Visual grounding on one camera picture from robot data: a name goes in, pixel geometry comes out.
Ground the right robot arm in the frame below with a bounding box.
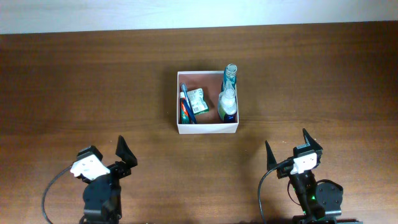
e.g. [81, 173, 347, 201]
[257, 129, 360, 224]

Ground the white cardboard box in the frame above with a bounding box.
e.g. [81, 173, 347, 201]
[175, 70, 239, 134]

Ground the Colgate toothpaste tube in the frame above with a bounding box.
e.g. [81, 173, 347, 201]
[180, 92, 191, 124]

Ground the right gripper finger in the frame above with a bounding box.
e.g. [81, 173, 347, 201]
[265, 141, 277, 170]
[302, 128, 322, 149]

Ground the clear spray bottle dark liquid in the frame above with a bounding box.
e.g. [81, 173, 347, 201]
[218, 80, 238, 123]

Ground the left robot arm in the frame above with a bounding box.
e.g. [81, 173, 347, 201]
[70, 136, 137, 223]

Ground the blue toothbrush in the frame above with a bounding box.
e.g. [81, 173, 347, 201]
[180, 83, 192, 113]

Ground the green white soap packet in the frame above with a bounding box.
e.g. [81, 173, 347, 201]
[187, 88, 209, 115]

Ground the blue Listerine mouthwash bottle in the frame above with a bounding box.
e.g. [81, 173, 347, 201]
[221, 63, 238, 91]

